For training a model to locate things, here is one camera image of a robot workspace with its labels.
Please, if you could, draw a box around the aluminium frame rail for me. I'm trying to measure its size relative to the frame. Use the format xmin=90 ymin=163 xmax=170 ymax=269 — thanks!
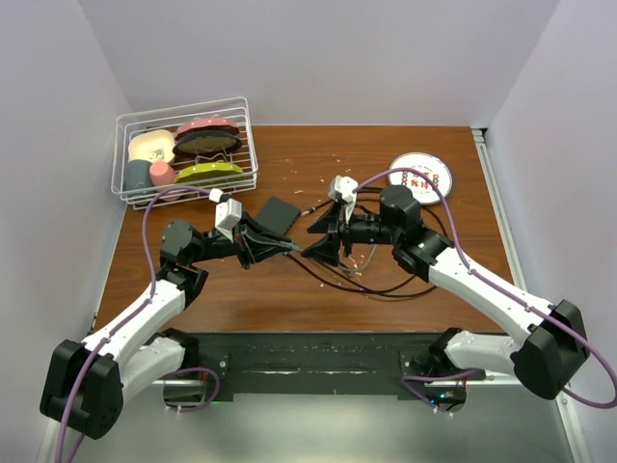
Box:
xmin=36 ymin=129 xmax=592 ymax=463

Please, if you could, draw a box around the white round printed plate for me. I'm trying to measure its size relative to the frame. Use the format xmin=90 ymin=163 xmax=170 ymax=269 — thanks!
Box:
xmin=388 ymin=152 xmax=454 ymax=205

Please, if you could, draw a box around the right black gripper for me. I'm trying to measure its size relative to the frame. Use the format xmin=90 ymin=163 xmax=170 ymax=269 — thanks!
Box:
xmin=301 ymin=199 xmax=400 ymax=267

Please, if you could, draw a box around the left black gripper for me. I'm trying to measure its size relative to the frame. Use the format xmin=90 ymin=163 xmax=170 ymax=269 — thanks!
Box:
xmin=190 ymin=211 xmax=291 ymax=270

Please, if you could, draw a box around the dark grey cup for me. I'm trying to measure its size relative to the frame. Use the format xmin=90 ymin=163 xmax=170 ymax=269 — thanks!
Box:
xmin=124 ymin=159 xmax=153 ymax=192

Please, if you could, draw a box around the white wire dish rack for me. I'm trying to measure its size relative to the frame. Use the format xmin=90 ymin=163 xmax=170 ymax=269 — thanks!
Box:
xmin=111 ymin=96 xmax=258 ymax=209

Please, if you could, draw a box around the beige square plate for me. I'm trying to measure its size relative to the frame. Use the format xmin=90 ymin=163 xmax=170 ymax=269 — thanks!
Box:
xmin=128 ymin=129 xmax=175 ymax=164

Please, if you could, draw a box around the dark brown round plate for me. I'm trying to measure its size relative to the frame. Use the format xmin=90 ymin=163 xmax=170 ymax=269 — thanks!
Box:
xmin=174 ymin=130 xmax=242 ymax=157

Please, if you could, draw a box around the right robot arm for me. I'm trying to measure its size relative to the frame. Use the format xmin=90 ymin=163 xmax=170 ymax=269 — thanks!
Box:
xmin=303 ymin=186 xmax=590 ymax=399

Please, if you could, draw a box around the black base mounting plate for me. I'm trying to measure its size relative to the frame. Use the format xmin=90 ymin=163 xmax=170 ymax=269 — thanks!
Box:
xmin=144 ymin=331 xmax=487 ymax=404

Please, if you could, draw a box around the yellow green dotted plate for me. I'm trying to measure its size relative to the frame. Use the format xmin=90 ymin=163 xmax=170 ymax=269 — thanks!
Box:
xmin=174 ymin=162 xmax=244 ymax=184

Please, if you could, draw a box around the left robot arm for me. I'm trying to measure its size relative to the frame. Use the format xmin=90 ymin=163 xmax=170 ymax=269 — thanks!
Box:
xmin=40 ymin=206 xmax=300 ymax=440

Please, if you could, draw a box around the grey ethernet cable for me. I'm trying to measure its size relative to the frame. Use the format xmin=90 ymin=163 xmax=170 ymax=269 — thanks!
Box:
xmin=240 ymin=231 xmax=380 ymax=277

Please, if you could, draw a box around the black network switch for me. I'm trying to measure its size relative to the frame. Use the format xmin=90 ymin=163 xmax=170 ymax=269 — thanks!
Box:
xmin=255 ymin=196 xmax=301 ymax=235

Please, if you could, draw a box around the pink cup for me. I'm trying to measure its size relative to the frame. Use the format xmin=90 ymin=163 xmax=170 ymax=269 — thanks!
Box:
xmin=149 ymin=161 xmax=182 ymax=202

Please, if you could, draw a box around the long black ethernet cable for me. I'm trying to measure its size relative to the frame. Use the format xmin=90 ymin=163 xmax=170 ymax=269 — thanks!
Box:
xmin=283 ymin=187 xmax=457 ymax=301

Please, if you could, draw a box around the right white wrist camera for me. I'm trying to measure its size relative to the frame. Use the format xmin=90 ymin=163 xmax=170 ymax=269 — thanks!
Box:
xmin=328 ymin=176 xmax=359 ymax=220

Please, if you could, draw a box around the red dotted plate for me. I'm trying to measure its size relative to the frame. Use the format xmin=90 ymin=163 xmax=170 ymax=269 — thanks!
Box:
xmin=174 ymin=116 xmax=240 ymax=140

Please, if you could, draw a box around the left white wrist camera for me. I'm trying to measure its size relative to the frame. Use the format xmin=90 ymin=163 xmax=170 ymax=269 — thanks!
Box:
xmin=215 ymin=198 xmax=243 ymax=241

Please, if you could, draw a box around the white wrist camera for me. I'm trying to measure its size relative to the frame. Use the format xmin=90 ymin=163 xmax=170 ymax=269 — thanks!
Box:
xmin=215 ymin=198 xmax=243 ymax=241
xmin=328 ymin=176 xmax=359 ymax=220

